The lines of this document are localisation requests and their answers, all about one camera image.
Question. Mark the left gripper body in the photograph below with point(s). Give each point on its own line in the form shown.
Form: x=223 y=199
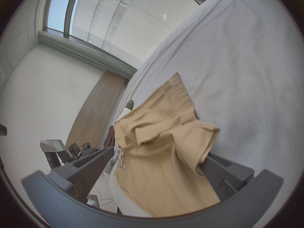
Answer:
x=89 y=152

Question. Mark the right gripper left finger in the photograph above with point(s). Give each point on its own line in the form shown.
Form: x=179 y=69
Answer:
x=80 y=174

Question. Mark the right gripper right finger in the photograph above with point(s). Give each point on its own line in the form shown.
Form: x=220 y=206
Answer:
x=228 y=177

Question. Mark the tan shorts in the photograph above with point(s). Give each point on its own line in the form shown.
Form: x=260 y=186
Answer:
x=161 y=155

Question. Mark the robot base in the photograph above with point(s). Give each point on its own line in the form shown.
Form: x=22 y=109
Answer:
x=93 y=201

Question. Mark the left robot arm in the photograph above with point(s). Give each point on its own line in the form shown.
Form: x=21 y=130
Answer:
x=52 y=146

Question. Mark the pale grey garment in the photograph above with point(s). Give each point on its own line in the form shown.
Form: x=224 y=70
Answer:
x=108 y=166

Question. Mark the brown garment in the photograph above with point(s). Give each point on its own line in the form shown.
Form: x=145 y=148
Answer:
x=109 y=138

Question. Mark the green garment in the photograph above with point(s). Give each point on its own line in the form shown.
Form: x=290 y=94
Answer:
x=129 y=105

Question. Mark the window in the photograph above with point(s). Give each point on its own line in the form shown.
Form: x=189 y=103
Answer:
x=130 y=20

